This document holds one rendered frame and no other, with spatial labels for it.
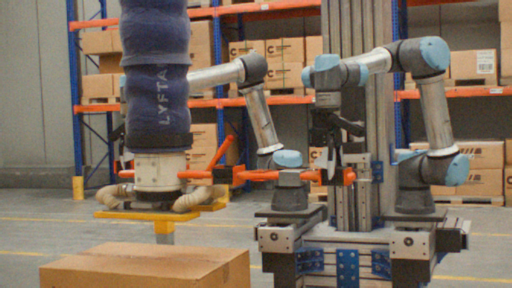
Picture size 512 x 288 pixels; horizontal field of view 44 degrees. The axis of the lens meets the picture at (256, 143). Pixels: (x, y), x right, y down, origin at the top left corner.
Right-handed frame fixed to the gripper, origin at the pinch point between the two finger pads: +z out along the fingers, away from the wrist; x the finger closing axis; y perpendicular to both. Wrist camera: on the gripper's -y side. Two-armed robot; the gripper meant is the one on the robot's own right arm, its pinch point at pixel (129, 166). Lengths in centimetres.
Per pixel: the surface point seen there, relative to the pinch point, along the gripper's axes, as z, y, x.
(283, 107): -26, -219, 816
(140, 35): -44, 32, -38
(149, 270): 30, 31, -39
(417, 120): 4, 5, 819
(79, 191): 101, -540, 670
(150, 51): -39, 34, -37
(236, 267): 34, 51, -15
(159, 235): 31.5, -1.6, 22.9
